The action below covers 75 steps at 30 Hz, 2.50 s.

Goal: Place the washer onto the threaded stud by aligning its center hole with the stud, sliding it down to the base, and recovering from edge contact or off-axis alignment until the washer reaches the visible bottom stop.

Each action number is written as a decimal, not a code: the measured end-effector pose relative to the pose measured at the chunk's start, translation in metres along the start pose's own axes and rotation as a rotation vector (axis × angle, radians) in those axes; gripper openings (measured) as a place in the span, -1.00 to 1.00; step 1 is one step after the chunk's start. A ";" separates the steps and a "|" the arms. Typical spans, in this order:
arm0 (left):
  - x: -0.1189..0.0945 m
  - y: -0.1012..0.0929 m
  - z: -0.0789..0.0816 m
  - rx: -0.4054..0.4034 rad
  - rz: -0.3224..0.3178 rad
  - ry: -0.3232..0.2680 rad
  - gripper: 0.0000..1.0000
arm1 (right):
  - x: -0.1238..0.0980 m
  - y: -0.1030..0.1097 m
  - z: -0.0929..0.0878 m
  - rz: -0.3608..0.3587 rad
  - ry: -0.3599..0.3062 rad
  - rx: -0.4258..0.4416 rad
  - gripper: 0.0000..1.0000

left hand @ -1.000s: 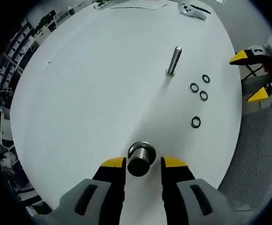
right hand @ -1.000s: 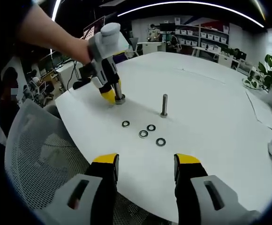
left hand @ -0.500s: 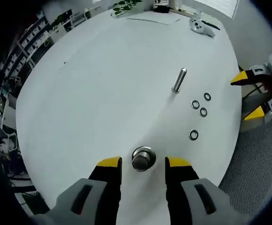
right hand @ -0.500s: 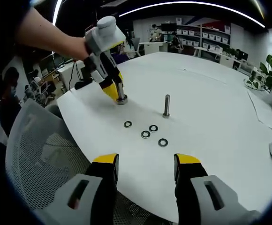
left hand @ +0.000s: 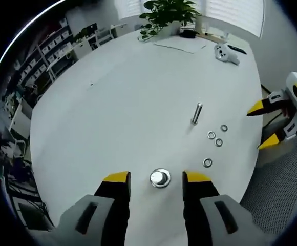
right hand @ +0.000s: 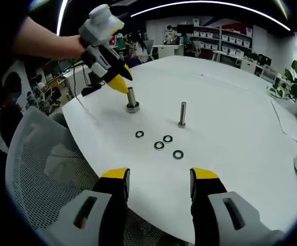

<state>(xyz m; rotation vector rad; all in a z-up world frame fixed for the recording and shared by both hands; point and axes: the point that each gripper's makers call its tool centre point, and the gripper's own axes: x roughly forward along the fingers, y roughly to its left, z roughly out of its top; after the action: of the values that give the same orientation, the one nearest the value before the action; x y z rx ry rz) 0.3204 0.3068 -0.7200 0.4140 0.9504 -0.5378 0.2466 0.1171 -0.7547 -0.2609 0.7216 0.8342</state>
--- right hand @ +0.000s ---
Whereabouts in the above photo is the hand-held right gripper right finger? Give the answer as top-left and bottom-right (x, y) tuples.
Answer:
(190, 168), (287, 246)

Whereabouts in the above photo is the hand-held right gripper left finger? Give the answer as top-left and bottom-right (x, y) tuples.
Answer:
(39, 168), (131, 246)

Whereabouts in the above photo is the thick threaded steel stud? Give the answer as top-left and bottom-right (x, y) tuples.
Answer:
(126, 87), (140, 113)

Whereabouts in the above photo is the large steel washer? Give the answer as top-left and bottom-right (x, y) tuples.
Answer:
(126, 101), (140, 113)

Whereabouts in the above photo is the slim threaded steel stud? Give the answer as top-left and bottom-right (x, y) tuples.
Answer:
(178, 101), (187, 128)

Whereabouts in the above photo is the person's left hand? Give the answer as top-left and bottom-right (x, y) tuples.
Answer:
(57, 34), (84, 62)

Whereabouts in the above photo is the curved ceiling light strip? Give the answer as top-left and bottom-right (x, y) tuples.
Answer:
(130, 1), (291, 31)

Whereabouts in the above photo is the straight ceiling light strip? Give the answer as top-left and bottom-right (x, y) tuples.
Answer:
(57, 0), (69, 35)

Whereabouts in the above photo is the white counter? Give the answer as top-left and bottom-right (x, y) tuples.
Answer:
(152, 44), (184, 59)

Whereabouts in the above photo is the white mesh office chair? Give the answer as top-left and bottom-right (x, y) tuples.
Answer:
(5, 106), (190, 246)

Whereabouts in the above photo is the black monitor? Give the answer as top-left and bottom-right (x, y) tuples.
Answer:
(176, 24), (194, 33)

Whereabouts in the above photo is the long white desk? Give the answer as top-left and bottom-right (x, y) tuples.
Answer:
(212, 50), (257, 70)

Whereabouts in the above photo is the row of white storage bins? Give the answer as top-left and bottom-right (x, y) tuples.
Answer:
(193, 30), (251, 53)

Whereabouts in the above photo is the round plant tray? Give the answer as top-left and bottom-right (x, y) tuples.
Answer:
(267, 85), (292, 99)

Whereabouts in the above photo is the left hand-held gripper cable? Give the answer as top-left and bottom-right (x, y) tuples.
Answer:
(73, 59), (99, 124)

